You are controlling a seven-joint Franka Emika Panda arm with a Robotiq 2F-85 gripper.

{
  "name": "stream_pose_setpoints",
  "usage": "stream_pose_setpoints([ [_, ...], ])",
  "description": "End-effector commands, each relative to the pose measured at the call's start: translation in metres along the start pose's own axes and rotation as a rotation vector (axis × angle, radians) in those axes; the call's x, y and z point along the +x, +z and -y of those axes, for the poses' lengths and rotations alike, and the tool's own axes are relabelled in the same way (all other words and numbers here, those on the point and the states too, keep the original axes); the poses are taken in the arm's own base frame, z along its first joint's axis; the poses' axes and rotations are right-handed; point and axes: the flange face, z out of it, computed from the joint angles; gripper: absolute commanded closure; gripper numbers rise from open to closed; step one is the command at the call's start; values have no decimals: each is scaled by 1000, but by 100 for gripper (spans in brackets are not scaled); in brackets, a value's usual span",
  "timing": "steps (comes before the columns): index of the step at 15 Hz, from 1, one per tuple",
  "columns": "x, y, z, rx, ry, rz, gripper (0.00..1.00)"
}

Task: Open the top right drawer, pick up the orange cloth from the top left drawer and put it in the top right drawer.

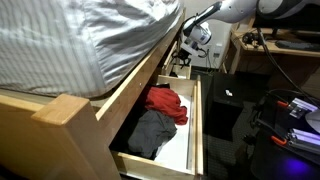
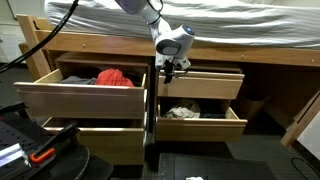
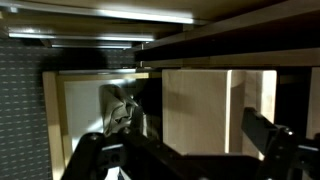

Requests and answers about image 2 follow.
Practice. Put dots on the orange black bar clamp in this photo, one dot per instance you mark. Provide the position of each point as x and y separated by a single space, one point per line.
13 108
41 156

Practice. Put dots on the black base platform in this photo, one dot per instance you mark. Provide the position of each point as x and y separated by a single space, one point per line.
76 166

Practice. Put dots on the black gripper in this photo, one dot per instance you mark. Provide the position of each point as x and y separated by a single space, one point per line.
173 66

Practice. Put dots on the black box case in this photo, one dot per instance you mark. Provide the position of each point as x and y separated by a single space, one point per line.
216 168

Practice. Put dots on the grey cloth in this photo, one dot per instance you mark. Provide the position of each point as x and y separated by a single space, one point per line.
78 80

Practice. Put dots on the wooden dresser cabinet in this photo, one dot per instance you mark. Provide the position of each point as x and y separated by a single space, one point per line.
220 68
100 59

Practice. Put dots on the white paper label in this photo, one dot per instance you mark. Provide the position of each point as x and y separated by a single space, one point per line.
195 178

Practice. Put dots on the orange red cloth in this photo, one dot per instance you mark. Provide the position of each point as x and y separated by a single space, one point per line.
113 78

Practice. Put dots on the beige cloth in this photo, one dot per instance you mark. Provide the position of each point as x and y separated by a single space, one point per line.
181 110

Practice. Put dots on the wooden bed frame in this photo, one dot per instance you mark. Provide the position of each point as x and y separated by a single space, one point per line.
106 43

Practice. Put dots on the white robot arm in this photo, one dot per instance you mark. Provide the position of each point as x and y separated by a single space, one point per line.
175 41

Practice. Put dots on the dark navy cloth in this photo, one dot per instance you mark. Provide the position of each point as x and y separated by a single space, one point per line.
213 115

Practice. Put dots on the light wooden drawer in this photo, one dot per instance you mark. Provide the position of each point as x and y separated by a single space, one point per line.
200 87
200 130
83 101
110 145

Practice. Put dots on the aluminium extrusion bar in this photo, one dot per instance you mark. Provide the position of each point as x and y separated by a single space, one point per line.
11 155

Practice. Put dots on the mattress with grey sheet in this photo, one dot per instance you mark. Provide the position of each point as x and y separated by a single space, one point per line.
250 23

